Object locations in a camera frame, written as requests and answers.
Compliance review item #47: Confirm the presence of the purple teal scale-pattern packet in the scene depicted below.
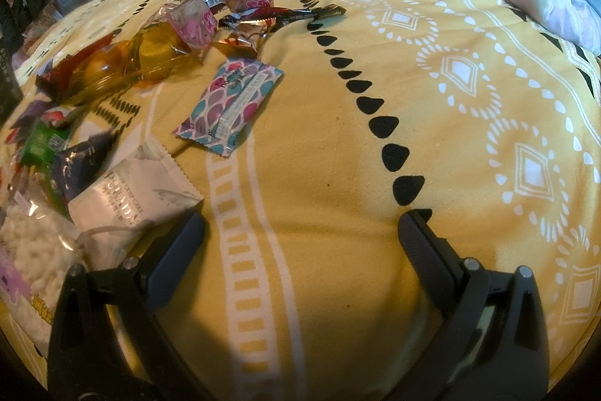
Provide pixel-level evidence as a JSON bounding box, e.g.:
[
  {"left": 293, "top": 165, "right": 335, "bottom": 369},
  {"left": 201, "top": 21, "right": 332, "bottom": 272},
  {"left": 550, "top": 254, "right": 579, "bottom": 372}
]
[{"left": 171, "top": 57, "right": 285, "bottom": 158}]

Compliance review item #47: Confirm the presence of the brown snack packet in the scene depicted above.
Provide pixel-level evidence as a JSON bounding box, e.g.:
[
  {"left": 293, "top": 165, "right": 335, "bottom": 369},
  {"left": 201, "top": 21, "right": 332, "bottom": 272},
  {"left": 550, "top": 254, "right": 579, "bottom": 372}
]
[{"left": 213, "top": 23, "right": 270, "bottom": 56}]

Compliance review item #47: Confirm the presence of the yellow patterned bedsheet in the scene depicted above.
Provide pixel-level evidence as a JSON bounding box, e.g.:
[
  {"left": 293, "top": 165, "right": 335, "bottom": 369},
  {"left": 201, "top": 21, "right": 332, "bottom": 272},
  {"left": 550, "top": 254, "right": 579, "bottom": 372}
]
[{"left": 0, "top": 0, "right": 601, "bottom": 401}]

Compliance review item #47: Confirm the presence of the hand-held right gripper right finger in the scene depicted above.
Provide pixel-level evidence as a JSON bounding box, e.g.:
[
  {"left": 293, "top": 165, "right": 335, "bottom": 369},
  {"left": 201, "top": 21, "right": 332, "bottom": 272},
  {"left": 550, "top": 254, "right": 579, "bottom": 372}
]
[{"left": 397, "top": 209, "right": 550, "bottom": 401}]

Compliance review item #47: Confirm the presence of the pile of small candy wrappers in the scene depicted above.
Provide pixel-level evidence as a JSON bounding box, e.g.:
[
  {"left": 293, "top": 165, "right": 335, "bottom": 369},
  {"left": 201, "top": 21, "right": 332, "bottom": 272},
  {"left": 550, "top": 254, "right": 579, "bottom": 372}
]
[{"left": 166, "top": 0, "right": 217, "bottom": 64}]

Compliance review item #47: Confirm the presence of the green snack packet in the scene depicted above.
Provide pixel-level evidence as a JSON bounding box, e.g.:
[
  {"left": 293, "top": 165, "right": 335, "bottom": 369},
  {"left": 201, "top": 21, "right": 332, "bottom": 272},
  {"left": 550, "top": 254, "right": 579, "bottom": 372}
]
[{"left": 19, "top": 119, "right": 71, "bottom": 169}]

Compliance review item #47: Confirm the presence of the black clothing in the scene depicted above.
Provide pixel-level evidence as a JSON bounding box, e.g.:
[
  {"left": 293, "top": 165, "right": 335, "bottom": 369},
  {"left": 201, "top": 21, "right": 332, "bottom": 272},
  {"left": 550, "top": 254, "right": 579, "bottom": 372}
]
[{"left": 9, "top": 0, "right": 52, "bottom": 35}]

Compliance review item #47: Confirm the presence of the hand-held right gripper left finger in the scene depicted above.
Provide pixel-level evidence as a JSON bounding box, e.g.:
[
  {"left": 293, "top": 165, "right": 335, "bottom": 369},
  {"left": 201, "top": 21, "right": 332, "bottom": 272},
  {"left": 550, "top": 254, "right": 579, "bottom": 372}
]
[{"left": 47, "top": 210, "right": 206, "bottom": 401}]

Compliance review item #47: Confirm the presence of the orange jelly cup pack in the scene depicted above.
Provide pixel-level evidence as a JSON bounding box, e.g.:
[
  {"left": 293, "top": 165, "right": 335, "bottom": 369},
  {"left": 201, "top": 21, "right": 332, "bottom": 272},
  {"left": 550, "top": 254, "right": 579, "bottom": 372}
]
[{"left": 61, "top": 37, "right": 139, "bottom": 101}]

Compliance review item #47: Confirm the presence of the white cake packet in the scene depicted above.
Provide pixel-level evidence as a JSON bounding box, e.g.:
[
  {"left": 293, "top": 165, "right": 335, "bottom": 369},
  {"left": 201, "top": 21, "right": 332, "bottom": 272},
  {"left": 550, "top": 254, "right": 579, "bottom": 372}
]
[{"left": 68, "top": 137, "right": 205, "bottom": 270}]

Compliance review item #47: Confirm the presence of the clear bag of white puffs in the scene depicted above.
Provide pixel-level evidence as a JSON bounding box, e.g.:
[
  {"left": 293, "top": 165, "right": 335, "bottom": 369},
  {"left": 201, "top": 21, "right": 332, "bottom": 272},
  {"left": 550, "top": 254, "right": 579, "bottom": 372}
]
[{"left": 0, "top": 189, "right": 88, "bottom": 336}]

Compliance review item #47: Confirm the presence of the pink orange candy packet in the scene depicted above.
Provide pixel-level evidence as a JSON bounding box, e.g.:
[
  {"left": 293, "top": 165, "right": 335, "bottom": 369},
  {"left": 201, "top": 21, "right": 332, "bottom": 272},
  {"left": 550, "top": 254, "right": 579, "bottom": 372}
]
[{"left": 225, "top": 0, "right": 280, "bottom": 14}]

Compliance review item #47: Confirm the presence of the dark blue snack packet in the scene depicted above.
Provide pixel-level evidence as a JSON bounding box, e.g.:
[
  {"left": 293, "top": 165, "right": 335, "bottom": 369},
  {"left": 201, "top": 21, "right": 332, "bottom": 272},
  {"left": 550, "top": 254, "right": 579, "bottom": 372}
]
[{"left": 51, "top": 131, "right": 118, "bottom": 202}]

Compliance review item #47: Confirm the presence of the yellow jelly cup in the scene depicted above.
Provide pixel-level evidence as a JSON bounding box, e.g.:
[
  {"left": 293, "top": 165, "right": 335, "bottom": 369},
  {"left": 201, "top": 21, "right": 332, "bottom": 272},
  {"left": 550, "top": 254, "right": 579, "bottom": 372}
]
[{"left": 131, "top": 25, "right": 193, "bottom": 85}]

